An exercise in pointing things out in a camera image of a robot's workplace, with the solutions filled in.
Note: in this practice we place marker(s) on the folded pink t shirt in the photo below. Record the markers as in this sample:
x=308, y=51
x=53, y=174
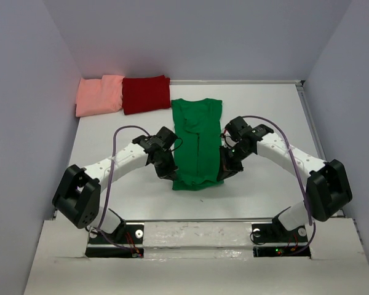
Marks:
x=99, y=96

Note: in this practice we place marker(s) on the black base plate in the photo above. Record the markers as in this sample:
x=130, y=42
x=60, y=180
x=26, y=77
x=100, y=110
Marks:
x=267, y=244
x=129, y=245

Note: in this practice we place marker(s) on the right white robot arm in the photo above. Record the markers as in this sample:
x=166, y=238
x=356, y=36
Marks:
x=324, y=185

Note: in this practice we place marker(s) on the green t shirt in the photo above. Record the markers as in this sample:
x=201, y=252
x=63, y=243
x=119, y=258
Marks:
x=197, y=123

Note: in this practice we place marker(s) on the folded red t shirt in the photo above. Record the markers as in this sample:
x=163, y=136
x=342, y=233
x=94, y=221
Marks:
x=145, y=94

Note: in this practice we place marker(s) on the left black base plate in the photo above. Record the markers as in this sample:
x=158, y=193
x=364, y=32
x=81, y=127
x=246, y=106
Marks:
x=129, y=245

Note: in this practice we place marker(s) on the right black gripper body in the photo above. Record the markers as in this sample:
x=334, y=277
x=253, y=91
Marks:
x=235, y=156

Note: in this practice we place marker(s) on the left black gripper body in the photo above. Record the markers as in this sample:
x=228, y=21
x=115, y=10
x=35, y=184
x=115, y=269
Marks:
x=165, y=166

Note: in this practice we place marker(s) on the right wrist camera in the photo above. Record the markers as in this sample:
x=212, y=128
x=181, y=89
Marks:
x=226, y=139

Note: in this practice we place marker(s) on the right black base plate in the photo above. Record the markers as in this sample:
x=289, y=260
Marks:
x=267, y=244

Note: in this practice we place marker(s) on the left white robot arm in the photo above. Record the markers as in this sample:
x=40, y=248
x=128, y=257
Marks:
x=82, y=195

